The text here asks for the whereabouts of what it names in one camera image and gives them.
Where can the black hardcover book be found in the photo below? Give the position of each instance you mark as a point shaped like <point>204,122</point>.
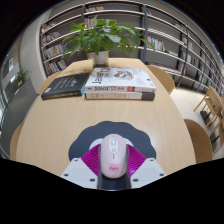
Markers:
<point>65,86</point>

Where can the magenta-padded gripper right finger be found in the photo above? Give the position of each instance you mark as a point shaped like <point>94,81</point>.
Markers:
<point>148,170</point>

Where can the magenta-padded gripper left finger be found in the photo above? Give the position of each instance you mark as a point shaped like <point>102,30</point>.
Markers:
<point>78,170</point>

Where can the round-backed wooden chair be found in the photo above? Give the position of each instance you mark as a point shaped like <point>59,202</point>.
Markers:
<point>16,143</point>
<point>163,78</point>
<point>45,87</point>
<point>200,143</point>

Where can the grey bookshelf unit with books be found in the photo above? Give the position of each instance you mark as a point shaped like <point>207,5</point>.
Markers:
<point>166,33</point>

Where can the pale pink computer mouse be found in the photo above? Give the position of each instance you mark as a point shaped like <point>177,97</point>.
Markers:
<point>113,156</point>

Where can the green potted plant, white pot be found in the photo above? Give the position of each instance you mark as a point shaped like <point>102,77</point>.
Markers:
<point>100,36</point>

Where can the small green background plant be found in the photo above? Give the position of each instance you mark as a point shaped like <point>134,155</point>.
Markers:
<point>21,78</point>

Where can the white illustrated-cover book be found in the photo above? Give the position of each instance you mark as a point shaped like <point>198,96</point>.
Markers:
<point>123,78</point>

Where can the group of wooden tables and chairs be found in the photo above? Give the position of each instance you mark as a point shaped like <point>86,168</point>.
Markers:
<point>211,110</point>

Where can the dark cartoon-eyed mouse pad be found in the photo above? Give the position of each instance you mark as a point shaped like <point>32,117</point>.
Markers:
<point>110,127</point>

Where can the thick red-lettered spine book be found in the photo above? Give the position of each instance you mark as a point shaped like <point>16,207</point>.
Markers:
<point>116,96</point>

